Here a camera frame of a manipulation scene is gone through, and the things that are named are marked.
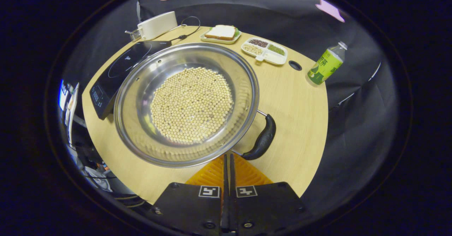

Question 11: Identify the green label drink bottle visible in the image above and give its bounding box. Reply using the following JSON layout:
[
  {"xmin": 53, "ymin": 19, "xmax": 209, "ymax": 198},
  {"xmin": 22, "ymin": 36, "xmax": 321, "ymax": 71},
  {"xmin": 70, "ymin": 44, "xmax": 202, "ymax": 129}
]
[{"xmin": 307, "ymin": 41, "xmax": 348, "ymax": 85}]

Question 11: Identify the white divided tray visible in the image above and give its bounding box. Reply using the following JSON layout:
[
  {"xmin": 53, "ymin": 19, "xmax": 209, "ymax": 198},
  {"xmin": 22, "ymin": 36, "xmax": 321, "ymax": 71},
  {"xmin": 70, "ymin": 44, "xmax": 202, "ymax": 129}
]
[{"xmin": 241, "ymin": 37, "xmax": 288, "ymax": 65}]

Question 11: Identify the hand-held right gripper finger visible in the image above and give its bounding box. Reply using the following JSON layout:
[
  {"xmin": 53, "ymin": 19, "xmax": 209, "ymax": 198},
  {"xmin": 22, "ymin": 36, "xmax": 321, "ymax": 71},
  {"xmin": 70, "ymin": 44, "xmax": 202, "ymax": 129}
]
[
  {"xmin": 152, "ymin": 154, "xmax": 228, "ymax": 235},
  {"xmin": 230, "ymin": 154, "xmax": 308, "ymax": 235}
]

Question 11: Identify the white toaster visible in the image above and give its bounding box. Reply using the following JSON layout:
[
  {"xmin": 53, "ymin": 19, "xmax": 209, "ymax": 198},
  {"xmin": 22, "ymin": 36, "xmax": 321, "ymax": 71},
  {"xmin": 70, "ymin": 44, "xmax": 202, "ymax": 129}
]
[{"xmin": 137, "ymin": 11, "xmax": 178, "ymax": 41}]

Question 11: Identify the steel pot with black handle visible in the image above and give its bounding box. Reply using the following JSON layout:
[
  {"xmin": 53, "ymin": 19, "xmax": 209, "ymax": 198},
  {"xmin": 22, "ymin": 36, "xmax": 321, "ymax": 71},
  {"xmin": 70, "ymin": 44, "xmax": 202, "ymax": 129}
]
[{"xmin": 114, "ymin": 43, "xmax": 276, "ymax": 168}]

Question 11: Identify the white rectangular plate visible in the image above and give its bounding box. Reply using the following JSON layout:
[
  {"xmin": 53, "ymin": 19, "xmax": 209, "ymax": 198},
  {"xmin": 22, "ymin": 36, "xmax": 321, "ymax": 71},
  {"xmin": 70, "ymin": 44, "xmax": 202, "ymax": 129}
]
[{"xmin": 200, "ymin": 26, "xmax": 242, "ymax": 45}]

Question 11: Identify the white bread sandwich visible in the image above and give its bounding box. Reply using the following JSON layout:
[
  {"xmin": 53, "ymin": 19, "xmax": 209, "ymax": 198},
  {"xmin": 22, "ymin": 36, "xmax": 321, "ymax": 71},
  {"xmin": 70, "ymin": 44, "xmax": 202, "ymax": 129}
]
[{"xmin": 205, "ymin": 25, "xmax": 238, "ymax": 41}]

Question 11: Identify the black induction cooktop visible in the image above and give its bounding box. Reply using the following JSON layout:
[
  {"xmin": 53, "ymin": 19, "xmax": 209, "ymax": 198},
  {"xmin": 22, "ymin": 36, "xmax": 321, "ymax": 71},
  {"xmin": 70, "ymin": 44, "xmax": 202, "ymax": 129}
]
[{"xmin": 89, "ymin": 41, "xmax": 172, "ymax": 120}]

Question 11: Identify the black cooktop power cable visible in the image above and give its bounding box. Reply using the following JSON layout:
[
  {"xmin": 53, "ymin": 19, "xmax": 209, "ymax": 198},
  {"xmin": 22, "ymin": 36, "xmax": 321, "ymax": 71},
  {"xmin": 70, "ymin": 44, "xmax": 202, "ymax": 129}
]
[{"xmin": 169, "ymin": 16, "xmax": 201, "ymax": 42}]

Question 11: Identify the pile of soybeans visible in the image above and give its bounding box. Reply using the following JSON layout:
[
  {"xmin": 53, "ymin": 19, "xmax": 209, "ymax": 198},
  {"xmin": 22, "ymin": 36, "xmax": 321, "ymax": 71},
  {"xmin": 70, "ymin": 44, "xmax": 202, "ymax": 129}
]
[{"xmin": 150, "ymin": 67, "xmax": 234, "ymax": 144}]

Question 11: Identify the portion of green beans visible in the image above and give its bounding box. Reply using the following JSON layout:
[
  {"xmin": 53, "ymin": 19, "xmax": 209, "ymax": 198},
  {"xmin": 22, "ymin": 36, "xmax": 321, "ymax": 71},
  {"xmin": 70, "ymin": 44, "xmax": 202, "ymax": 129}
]
[{"xmin": 267, "ymin": 44, "xmax": 285, "ymax": 56}]

